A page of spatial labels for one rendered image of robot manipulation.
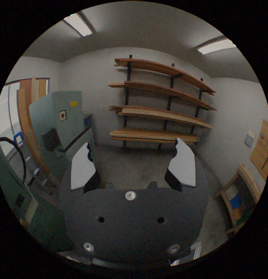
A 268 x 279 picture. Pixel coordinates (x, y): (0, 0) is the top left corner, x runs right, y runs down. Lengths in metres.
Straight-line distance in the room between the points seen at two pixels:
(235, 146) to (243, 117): 0.73
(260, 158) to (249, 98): 1.24
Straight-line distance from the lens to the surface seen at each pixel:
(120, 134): 1.57
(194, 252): 1.52
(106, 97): 1.96
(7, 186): 0.80
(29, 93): 2.28
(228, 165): 2.58
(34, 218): 0.85
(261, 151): 2.42
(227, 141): 2.58
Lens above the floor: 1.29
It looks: 29 degrees down
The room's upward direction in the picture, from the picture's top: 5 degrees clockwise
